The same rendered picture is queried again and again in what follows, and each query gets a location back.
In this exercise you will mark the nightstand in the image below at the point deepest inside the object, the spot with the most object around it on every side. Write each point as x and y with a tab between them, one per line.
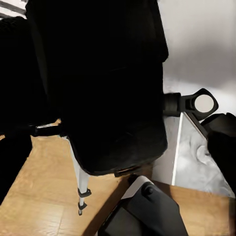
179	165

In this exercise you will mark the camera tripod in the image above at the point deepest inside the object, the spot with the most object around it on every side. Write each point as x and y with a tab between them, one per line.
82	177

